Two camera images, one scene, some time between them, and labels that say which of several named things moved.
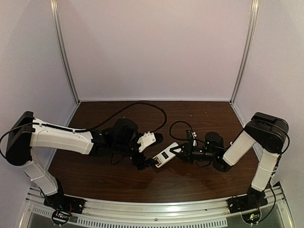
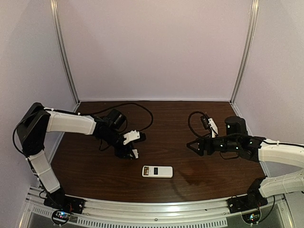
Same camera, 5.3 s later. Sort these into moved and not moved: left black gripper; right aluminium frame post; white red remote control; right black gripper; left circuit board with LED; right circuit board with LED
Moved: left black gripper; white red remote control; right black gripper
Not moved: left circuit board with LED; right aluminium frame post; right circuit board with LED
